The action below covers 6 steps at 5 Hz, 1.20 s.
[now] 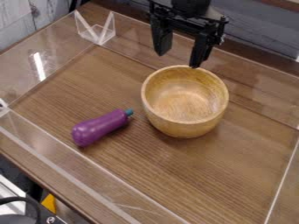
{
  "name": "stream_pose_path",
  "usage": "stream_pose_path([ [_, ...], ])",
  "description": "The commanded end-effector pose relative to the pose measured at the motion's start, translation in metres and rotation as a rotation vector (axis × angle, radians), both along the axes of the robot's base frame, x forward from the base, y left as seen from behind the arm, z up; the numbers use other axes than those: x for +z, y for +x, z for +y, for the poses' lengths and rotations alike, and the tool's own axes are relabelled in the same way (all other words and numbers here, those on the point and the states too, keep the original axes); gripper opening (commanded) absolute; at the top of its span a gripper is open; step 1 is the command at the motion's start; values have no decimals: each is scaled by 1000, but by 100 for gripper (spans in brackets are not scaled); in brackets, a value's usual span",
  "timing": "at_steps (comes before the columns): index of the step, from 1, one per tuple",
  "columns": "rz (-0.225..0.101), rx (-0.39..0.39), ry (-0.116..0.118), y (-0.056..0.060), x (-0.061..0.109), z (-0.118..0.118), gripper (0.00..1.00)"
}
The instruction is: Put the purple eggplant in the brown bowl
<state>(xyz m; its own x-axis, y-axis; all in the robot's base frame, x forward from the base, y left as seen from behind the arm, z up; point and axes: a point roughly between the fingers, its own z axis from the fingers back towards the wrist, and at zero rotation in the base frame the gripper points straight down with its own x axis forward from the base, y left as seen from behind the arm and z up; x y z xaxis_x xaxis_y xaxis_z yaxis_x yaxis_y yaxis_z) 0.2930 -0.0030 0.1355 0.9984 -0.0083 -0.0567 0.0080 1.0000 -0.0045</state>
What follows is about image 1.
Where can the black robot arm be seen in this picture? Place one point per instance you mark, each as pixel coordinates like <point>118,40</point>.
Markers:
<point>191,17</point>

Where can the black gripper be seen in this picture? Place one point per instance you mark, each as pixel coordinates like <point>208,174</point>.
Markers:
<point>192,17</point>

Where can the clear acrylic corner bracket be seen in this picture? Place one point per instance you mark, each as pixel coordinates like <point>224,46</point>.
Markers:
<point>99,34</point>

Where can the clear acrylic tray wall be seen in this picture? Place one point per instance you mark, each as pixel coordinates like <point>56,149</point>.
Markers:
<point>100,196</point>

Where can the brown wooden bowl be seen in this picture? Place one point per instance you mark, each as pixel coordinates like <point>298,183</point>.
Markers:
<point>184,100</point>

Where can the yellow black device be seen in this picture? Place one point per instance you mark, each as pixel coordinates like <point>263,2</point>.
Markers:
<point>39,212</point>

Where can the purple toy eggplant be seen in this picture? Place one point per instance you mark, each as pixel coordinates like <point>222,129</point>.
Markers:
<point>87,132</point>

